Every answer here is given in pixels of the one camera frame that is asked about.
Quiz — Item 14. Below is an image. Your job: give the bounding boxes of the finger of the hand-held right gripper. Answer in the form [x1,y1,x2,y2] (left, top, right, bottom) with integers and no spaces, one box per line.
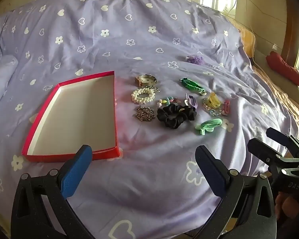
[247,138,288,171]
[266,127,299,156]

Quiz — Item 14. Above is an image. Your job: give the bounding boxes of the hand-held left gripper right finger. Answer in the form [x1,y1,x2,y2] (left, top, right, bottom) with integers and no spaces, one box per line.
[189,145,277,239]

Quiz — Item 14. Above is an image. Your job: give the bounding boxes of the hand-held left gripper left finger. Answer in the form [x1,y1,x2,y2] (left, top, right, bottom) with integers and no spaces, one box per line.
[11,144,95,239]

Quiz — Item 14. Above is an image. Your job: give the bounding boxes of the green hair tie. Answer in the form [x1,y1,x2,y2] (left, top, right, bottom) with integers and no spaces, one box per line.
[195,118,223,136]

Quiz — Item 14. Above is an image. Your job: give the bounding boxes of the red cardboard box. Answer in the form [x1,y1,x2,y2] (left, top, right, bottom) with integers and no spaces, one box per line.
[21,71,120,163]

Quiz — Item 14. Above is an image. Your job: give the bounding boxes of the pink hair clips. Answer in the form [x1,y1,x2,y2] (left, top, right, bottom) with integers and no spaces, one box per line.
[222,99,231,116]

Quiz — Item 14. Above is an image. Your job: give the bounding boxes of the black scrunchie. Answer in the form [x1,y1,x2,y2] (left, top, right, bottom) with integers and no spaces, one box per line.
[156,105,197,130]

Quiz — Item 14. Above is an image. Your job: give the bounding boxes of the yellow hair claw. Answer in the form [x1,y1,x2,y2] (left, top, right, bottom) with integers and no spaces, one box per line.
[206,92,226,108]

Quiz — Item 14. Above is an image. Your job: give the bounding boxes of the purple hair tie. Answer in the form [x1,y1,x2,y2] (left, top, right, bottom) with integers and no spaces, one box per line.
[184,93,198,109]

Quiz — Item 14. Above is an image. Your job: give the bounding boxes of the green braided bracelet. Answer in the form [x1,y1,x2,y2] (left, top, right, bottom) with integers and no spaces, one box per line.
[179,78,207,96]

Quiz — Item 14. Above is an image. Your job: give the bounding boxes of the white pearl bracelet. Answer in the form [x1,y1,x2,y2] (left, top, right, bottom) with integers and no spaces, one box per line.
[131,87,156,104]

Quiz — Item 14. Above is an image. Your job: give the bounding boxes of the metal bangle bracelet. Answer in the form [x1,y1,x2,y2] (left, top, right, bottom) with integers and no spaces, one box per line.
[135,74,157,86]

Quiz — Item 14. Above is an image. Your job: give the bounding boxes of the person's right hand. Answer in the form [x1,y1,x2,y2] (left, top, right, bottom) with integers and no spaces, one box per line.
[275,192,299,226]

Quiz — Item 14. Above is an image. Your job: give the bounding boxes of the orange bed sheet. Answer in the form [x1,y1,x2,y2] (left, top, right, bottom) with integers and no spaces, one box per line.
[238,26,299,135]

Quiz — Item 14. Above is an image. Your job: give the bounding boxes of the red cushion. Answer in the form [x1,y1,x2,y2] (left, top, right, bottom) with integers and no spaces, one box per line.
[266,51,299,87]

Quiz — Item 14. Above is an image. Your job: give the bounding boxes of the purple fluffy scrunchie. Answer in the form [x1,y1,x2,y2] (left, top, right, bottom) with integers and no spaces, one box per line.
[185,54,205,65]

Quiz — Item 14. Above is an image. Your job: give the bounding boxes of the purple floral blanket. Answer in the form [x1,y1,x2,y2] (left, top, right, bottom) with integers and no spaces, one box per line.
[0,0,299,239]

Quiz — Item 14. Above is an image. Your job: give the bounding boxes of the rhinestone bracelet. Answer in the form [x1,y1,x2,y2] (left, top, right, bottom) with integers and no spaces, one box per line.
[202,98,222,116]

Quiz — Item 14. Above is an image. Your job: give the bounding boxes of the colourful bead bracelet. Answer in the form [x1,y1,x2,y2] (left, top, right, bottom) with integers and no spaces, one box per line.
[158,96,181,106]

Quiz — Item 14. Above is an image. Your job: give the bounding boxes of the silver chain bracelet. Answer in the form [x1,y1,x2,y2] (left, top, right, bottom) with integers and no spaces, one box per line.
[134,106,155,122]

